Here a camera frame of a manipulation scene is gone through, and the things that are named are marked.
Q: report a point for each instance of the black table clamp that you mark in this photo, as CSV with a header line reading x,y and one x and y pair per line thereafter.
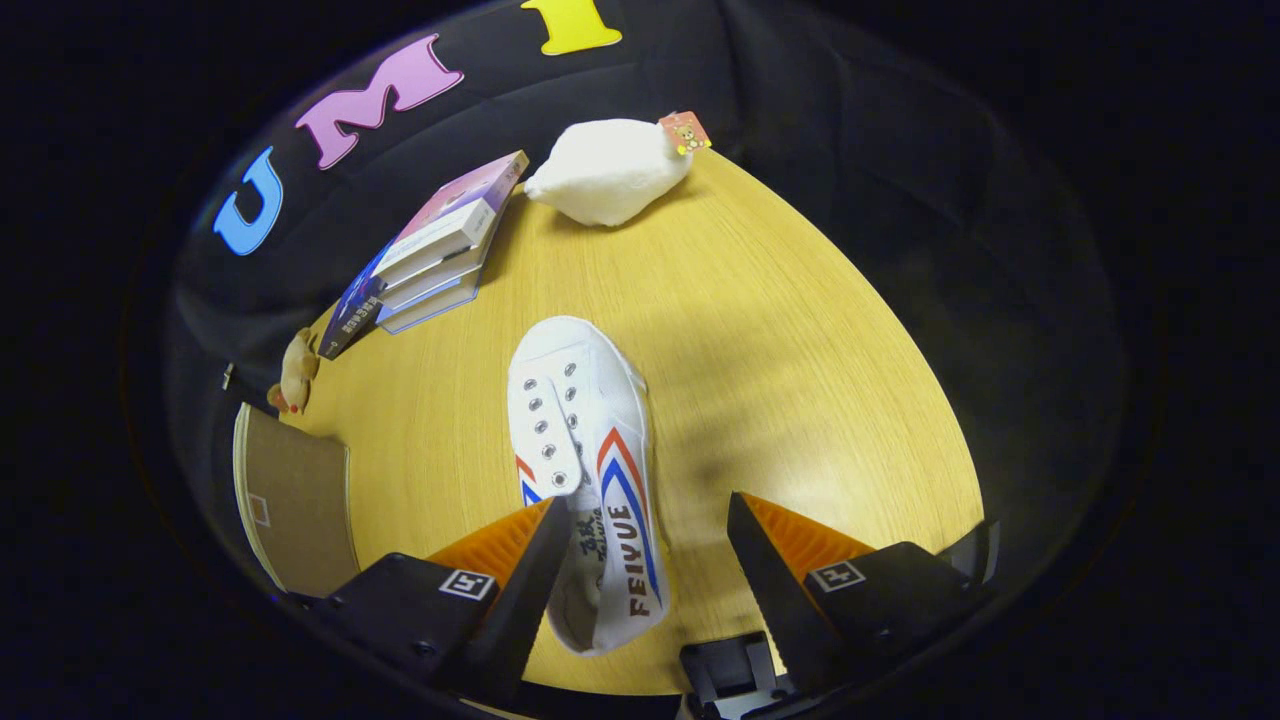
x,y
730,670
975,550

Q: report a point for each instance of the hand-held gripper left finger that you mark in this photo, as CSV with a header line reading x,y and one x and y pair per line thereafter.
x,y
520,610

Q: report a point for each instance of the white plush toy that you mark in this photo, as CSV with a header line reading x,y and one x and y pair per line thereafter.
x,y
610,170

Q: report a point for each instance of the black backdrop cloth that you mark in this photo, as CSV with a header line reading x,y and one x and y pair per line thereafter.
x,y
850,150

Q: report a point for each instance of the white paperback book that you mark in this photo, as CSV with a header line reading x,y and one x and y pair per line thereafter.
x,y
440,275

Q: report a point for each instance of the white striped canvas shoe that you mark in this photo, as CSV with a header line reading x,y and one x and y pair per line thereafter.
x,y
600,400

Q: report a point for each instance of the brown plush toy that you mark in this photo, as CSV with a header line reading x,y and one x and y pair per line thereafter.
x,y
297,375

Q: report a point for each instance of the pink cover book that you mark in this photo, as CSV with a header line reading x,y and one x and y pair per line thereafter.
x,y
460,195

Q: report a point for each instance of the dark blue book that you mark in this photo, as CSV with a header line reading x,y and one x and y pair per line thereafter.
x,y
350,315

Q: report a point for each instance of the cream fabric storage box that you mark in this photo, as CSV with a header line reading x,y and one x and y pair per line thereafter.
x,y
300,500

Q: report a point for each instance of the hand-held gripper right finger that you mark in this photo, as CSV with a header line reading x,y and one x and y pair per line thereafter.
x,y
775,590

